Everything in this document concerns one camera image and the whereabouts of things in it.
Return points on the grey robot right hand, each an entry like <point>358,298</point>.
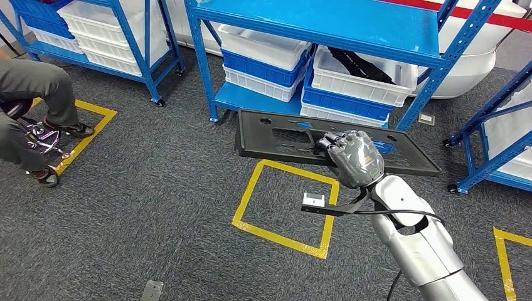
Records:
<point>357,162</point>

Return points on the black plastic plate part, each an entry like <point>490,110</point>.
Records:
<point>266,145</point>

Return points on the black plastic trim part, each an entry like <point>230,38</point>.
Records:
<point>361,66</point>

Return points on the blue metal shelf rack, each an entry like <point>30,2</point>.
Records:
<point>490,169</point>
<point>135,50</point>
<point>332,25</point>

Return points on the grey floor socket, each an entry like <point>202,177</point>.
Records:
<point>426,119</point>

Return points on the yellow floor tape square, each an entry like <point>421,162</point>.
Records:
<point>503,266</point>
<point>287,245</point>
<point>97,120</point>

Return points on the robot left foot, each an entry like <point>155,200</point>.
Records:
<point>151,291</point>

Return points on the person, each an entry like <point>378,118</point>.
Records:
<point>33,83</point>

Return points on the black stool chrome base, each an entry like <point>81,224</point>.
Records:
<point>16,109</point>

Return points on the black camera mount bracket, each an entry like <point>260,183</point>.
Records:
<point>345,209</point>

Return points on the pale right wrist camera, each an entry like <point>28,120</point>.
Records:
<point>313,200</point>

